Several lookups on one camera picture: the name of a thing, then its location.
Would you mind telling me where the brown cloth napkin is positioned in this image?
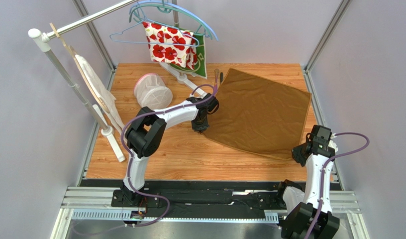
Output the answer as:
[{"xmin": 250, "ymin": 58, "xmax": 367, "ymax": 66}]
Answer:
[{"xmin": 203, "ymin": 68, "xmax": 311, "ymax": 160}]

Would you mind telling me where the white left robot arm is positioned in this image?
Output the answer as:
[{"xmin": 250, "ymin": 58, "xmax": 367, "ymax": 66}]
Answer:
[{"xmin": 111, "ymin": 94, "xmax": 219, "ymax": 207}]

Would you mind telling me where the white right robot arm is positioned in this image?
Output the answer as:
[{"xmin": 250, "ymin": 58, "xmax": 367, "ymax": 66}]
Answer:
[{"xmin": 277, "ymin": 125, "xmax": 340, "ymax": 239}]

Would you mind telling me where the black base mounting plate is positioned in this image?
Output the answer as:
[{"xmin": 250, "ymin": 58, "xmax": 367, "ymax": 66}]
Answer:
[{"xmin": 110, "ymin": 179, "xmax": 309, "ymax": 220}]

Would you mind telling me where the green patterned cloth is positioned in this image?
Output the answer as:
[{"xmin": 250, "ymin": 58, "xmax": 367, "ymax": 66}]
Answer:
[{"xmin": 170, "ymin": 33, "xmax": 207, "ymax": 79}]

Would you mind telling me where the white mesh laundry basket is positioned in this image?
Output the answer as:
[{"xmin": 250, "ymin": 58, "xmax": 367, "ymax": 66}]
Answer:
[{"xmin": 134, "ymin": 73, "xmax": 173, "ymax": 110}]

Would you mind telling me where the red floral cloth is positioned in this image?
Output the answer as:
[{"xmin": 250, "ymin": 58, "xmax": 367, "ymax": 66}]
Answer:
[{"xmin": 142, "ymin": 21, "xmax": 197, "ymax": 70}]

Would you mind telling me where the wooden hanger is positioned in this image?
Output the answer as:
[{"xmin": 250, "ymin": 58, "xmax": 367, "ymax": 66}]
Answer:
[{"xmin": 49, "ymin": 22, "xmax": 119, "ymax": 115}]

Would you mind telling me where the white mesh garment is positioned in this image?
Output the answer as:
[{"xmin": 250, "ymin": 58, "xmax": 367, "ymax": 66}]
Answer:
[{"xmin": 75, "ymin": 54, "xmax": 124, "ymax": 134}]

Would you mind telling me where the teal plastic hanger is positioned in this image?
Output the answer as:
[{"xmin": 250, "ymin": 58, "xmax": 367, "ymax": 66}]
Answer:
[{"xmin": 128, "ymin": 0, "xmax": 210, "ymax": 37}]

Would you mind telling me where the blue plastic hanger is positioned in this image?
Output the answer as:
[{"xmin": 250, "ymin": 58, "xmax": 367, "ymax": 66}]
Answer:
[{"xmin": 131, "ymin": 0, "xmax": 219, "ymax": 42}]

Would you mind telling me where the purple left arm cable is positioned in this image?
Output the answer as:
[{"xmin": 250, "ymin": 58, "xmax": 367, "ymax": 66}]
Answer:
[{"xmin": 120, "ymin": 84, "xmax": 219, "ymax": 228}]

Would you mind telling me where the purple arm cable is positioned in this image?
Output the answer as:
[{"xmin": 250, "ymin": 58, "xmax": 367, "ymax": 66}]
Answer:
[
  {"xmin": 302, "ymin": 131, "xmax": 370, "ymax": 239},
  {"xmin": 120, "ymin": 84, "xmax": 219, "ymax": 228}
]

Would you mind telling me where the purple handled knife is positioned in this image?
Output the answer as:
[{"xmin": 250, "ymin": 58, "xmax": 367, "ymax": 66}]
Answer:
[{"xmin": 213, "ymin": 68, "xmax": 220, "ymax": 96}]

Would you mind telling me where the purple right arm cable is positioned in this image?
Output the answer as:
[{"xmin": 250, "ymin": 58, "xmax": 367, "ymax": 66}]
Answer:
[{"xmin": 302, "ymin": 131, "xmax": 370, "ymax": 239}]

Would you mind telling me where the light blue wire hanger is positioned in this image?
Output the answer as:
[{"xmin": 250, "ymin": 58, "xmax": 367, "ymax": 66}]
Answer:
[{"xmin": 109, "ymin": 20, "xmax": 199, "ymax": 48}]

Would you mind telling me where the aluminium frame rail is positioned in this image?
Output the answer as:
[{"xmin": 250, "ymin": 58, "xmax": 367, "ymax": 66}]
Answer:
[{"xmin": 61, "ymin": 187, "xmax": 361, "ymax": 224}]

